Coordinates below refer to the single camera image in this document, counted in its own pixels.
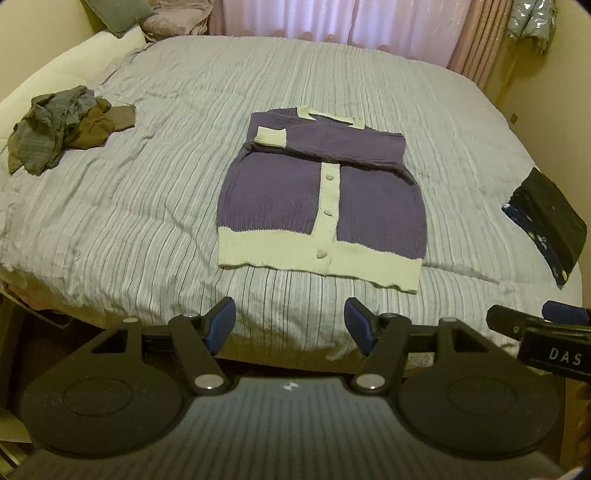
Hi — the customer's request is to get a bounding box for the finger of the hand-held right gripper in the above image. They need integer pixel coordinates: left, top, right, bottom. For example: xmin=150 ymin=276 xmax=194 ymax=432
xmin=542 ymin=300 xmax=591 ymax=326
xmin=486 ymin=304 xmax=540 ymax=343

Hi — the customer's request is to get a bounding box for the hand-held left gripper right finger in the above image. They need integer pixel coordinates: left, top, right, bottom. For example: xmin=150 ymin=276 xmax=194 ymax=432
xmin=344 ymin=296 xmax=489 ymax=397

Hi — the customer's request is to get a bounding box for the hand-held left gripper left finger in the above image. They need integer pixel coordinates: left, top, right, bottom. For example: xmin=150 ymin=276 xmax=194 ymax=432
xmin=92 ymin=296 xmax=237 ymax=397

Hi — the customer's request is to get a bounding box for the purple and cream knit cardigan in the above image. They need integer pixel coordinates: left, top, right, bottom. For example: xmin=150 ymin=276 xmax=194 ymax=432
xmin=217 ymin=106 xmax=428 ymax=295

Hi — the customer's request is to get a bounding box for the black folded garment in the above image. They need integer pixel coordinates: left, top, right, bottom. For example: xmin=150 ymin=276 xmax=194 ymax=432
xmin=508 ymin=167 xmax=587 ymax=278

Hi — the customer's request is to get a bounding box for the navy printed folded garment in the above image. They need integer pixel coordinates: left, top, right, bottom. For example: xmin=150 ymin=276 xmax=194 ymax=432
xmin=501 ymin=198 xmax=571 ymax=289

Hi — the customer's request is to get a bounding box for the bed with striped grey cover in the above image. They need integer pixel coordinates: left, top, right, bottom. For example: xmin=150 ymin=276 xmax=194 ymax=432
xmin=0 ymin=34 xmax=583 ymax=374

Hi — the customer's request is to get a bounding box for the brown crumpled garment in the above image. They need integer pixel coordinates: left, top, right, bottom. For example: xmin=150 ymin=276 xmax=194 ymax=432
xmin=69 ymin=104 xmax=137 ymax=151

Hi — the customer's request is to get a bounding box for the yellowed vertical pipe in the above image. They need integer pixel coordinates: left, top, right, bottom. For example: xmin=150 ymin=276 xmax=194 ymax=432
xmin=498 ymin=41 xmax=522 ymax=106

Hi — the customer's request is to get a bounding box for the grey-green crumpled garment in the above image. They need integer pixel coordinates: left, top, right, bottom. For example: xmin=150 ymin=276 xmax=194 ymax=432
xmin=7 ymin=85 xmax=112 ymax=175

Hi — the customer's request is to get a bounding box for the silver puffer jacket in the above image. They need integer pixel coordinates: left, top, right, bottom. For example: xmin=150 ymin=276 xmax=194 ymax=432
xmin=505 ymin=0 xmax=561 ymax=54

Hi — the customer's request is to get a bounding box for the pink curtain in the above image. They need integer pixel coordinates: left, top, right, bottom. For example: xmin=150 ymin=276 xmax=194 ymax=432
xmin=210 ymin=0 xmax=513 ymax=88

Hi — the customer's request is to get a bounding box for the pink crumpled blanket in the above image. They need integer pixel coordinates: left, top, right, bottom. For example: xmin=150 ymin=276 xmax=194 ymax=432
xmin=141 ymin=0 xmax=215 ymax=38

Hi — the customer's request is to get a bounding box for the grey pillow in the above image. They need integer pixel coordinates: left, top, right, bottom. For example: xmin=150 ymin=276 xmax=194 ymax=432
xmin=81 ymin=0 xmax=155 ymax=38

